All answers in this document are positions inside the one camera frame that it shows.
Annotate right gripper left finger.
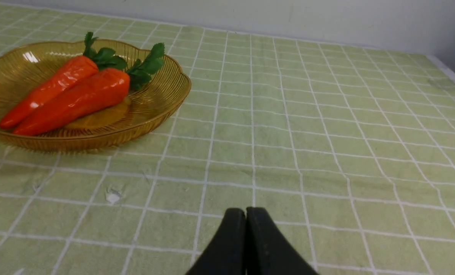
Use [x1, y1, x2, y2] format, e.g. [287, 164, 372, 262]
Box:
[186, 208, 246, 275]

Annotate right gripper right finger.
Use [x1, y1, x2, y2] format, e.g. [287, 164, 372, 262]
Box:
[245, 207, 318, 275]

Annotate orange toy carrot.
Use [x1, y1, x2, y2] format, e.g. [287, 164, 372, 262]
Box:
[0, 32, 127, 130]
[13, 42, 165, 136]

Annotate green checked tablecloth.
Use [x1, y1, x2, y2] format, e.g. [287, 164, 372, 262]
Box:
[0, 5, 455, 275]

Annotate amber plastic plate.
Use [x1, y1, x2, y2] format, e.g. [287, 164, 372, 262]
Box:
[0, 41, 192, 152]

